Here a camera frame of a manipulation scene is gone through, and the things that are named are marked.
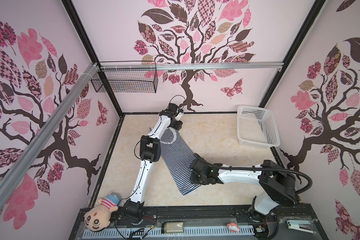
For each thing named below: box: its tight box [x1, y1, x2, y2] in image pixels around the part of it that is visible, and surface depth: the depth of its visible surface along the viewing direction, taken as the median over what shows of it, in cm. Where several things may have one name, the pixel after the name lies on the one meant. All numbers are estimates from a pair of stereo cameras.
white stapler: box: [286, 220, 314, 234], surface depth 71 cm
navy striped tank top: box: [160, 127, 201, 196], surface depth 97 cm
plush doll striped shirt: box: [84, 193, 121, 232], surface depth 69 cm
